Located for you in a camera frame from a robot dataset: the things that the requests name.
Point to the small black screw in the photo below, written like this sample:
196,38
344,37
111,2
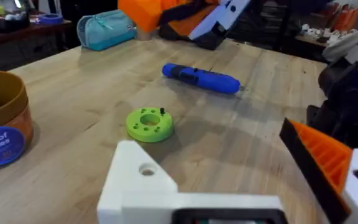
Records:
162,110

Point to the bare white left gripper left finger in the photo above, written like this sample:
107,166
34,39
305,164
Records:
135,183

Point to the green disc with holes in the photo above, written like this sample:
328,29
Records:
149,126

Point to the brown toy tub, blue label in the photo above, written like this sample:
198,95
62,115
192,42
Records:
5,118

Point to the teal zip bag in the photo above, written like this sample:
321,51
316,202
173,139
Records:
106,29

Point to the blue electric screwdriver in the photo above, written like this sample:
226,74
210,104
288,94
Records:
204,79

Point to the heap of white and orange parts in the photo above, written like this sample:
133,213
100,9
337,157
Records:
331,28

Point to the dark wooden side table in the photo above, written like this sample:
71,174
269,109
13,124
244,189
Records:
17,40

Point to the white orange left gripper right finger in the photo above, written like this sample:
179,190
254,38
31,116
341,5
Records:
328,158

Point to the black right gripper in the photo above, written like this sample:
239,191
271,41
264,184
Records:
211,37

